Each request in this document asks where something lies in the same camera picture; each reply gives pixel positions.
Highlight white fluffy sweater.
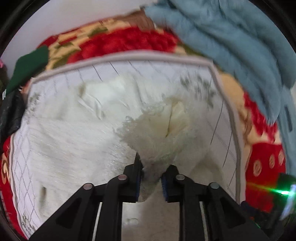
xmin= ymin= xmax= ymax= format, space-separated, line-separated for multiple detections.
xmin=29 ymin=74 xmax=223 ymax=220

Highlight white quilted mat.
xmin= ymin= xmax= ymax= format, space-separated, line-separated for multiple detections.
xmin=10 ymin=51 xmax=245 ymax=238

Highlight dark green folded garment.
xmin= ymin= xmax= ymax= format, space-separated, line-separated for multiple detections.
xmin=5 ymin=45 xmax=49 ymax=96

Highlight light blue puffer jacket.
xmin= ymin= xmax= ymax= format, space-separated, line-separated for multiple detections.
xmin=144 ymin=1 xmax=295 ymax=175

